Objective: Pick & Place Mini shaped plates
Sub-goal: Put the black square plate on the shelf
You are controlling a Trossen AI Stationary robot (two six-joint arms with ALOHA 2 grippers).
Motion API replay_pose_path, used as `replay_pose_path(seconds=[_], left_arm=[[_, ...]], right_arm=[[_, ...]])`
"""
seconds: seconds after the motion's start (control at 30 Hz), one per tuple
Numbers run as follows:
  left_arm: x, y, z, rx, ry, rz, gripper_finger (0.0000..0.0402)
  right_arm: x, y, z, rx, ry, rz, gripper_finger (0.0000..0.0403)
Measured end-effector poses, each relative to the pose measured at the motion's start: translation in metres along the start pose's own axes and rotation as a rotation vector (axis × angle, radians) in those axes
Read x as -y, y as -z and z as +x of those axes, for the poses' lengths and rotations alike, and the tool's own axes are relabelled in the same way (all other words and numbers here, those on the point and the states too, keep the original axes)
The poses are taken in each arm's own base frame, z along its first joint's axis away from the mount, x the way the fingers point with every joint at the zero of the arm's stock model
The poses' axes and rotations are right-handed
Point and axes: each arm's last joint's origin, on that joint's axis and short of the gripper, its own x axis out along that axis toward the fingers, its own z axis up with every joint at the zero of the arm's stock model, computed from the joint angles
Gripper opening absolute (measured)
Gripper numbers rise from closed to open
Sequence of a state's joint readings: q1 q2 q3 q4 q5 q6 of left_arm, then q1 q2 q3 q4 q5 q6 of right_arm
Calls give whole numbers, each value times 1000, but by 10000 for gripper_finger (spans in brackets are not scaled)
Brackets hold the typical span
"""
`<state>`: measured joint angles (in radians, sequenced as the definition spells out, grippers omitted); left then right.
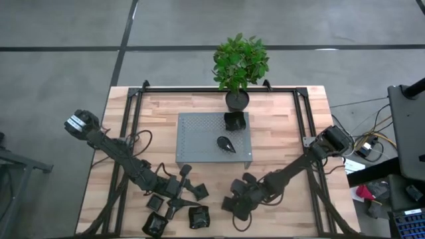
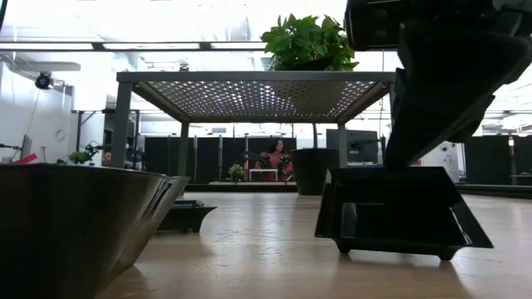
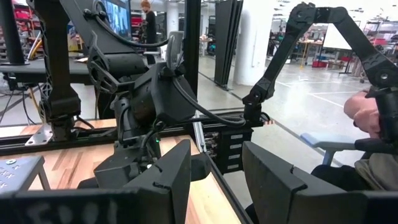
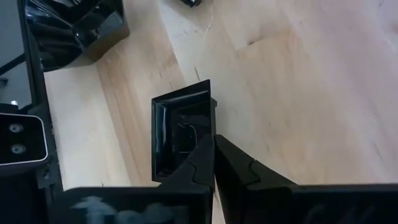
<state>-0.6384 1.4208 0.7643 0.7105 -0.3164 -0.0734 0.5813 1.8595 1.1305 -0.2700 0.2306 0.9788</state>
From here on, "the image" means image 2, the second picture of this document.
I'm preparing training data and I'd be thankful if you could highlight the flat red object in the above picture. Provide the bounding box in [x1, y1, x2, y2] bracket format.
[12, 152, 39, 165]

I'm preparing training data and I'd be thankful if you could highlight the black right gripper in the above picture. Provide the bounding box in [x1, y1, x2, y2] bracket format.
[384, 7, 532, 169]

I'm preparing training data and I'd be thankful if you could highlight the small black square plate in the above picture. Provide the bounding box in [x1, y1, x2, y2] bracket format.
[156, 199, 218, 233]
[314, 165, 495, 262]

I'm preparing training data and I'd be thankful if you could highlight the grey computer monitor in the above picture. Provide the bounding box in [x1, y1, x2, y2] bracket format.
[19, 134, 33, 161]

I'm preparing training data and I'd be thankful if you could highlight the green background plant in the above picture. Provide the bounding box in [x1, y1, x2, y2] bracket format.
[66, 143, 101, 165]

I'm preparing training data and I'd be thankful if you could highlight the black metal rack frame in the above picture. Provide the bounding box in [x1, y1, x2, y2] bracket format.
[70, 108, 142, 169]

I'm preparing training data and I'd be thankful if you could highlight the grey perforated metal shelf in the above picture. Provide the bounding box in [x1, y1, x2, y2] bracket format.
[110, 70, 397, 184]

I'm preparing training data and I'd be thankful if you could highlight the black aluminium rig frame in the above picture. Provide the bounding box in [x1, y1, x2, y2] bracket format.
[185, 181, 532, 199]

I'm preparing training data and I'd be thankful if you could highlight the small white table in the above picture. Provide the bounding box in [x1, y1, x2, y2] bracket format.
[248, 168, 279, 183]

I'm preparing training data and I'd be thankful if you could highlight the black dome camera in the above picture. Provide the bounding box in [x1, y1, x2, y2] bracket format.
[34, 71, 55, 91]

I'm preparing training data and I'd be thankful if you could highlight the black plant pot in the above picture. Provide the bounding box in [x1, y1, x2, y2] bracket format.
[289, 147, 341, 197]

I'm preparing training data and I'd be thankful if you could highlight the small green potted plant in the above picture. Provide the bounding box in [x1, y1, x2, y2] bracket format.
[227, 164, 246, 184]

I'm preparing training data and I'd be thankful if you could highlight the white cabinet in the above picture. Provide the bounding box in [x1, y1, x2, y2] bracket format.
[419, 140, 461, 184]

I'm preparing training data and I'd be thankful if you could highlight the green leafy artificial plant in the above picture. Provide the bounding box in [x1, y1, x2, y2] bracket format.
[260, 12, 361, 72]

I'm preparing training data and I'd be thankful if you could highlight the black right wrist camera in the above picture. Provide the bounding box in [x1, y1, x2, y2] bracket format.
[343, 0, 416, 51]

